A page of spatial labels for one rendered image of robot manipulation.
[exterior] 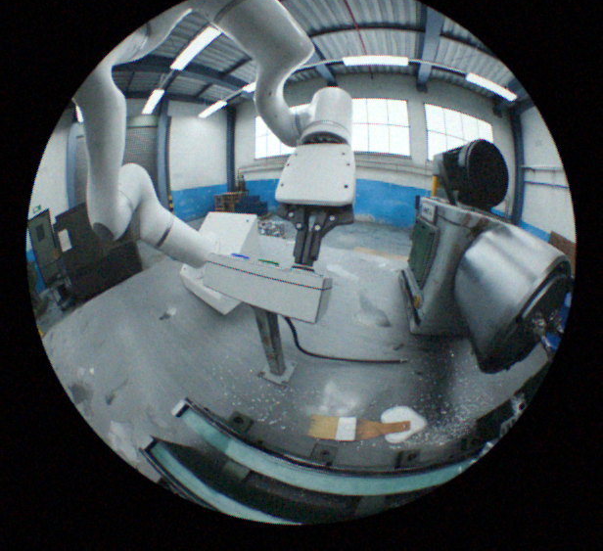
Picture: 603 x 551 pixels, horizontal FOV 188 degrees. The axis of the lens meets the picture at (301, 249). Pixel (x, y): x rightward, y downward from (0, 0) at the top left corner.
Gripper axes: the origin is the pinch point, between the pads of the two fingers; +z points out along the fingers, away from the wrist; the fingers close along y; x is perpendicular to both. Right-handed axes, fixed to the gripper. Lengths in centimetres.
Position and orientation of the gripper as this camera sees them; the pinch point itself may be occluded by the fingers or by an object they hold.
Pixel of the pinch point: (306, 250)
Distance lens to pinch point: 20.9
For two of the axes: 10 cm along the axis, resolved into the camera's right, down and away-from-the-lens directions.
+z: -1.9, 9.7, -1.3
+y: 9.4, 1.4, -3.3
